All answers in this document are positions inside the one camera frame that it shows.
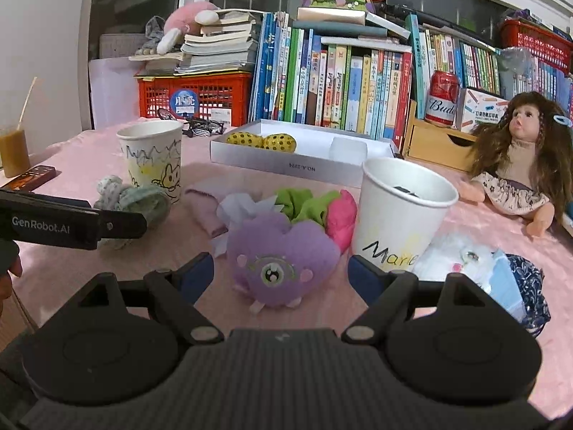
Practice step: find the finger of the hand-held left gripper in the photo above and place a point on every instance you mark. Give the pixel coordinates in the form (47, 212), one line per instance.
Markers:
(125, 225)

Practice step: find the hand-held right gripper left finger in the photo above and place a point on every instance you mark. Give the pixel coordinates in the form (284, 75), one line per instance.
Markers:
(200, 274)

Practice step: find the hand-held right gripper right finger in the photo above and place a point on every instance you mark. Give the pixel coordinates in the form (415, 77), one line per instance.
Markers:
(358, 273)

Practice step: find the light green knitted scrunchie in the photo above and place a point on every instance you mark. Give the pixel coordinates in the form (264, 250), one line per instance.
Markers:
(145, 199)

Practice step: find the pink fabric scrunchie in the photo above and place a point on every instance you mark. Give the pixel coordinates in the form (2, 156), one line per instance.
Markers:
(341, 221)

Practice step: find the green mesh scrunchie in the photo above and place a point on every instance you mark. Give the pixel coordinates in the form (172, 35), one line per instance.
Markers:
(309, 206)

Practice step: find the white shallow cardboard box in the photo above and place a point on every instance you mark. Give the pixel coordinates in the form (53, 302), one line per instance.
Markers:
(277, 163)

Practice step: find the person's left hand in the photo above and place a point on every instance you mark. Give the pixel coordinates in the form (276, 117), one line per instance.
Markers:
(16, 269)

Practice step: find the white grey patterned scrunchie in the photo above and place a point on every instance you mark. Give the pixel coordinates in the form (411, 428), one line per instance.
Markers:
(109, 188)

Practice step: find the dark smartphone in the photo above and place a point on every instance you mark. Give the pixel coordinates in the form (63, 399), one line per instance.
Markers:
(31, 178)

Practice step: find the paper cup with handwriting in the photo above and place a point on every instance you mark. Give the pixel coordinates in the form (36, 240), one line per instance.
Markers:
(394, 228)

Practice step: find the paper cup with rabbit drawing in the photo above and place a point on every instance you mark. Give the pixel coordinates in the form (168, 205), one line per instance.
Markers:
(152, 161)

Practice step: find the pink tablecloth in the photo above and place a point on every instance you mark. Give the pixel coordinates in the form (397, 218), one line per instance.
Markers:
(62, 152)

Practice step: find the glass of brown drink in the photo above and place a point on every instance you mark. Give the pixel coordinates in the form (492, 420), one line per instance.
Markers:
(13, 152)

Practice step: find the white crumpled tissue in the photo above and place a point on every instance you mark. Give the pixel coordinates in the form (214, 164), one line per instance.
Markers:
(239, 208)

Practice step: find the purple one-eyed plush toy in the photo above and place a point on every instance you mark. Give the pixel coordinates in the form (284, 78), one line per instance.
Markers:
(282, 260)

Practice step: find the white fluffy cloth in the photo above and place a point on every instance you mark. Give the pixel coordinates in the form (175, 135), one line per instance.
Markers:
(447, 255)

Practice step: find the drinking straw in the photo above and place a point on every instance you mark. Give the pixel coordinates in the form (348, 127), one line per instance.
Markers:
(27, 101)

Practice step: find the black eyeglasses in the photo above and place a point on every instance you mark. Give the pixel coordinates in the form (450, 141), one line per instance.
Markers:
(203, 127)

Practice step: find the translucent plastic cup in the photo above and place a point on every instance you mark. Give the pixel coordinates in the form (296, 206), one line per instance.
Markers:
(347, 148)

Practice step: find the blue face mask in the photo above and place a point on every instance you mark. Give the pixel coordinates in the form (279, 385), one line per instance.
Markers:
(503, 284)

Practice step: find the wooden drawer box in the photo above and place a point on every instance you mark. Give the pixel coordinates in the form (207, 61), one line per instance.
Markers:
(434, 148)

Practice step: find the red plastic crate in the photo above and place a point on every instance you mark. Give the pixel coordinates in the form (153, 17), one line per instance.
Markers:
(210, 94)

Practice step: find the navy patterned cloth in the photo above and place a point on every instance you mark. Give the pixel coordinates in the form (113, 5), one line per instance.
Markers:
(535, 291)

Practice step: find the grey cloth toy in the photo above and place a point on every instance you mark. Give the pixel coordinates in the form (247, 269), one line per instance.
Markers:
(154, 33)

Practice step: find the red drink can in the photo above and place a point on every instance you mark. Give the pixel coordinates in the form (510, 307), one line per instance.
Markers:
(442, 98)

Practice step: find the stack of worn books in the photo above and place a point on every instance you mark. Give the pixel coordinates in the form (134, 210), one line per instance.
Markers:
(219, 49)

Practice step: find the white printed carton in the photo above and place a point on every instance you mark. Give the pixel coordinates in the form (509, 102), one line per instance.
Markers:
(481, 109)

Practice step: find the pink white plush toy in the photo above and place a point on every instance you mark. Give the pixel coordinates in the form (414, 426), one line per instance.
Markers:
(188, 18)

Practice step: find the brown-haired doll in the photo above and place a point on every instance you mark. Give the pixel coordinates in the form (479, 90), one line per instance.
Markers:
(528, 130)

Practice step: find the flat books atop row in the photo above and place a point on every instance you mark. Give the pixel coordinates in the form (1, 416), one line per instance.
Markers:
(349, 31)

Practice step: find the clear plastic bag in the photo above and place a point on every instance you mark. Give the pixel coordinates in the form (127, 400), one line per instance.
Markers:
(515, 69)

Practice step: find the black rod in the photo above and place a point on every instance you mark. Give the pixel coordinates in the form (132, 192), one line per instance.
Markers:
(438, 15)

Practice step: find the red plastic basket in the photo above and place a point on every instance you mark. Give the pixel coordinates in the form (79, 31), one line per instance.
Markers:
(537, 47)

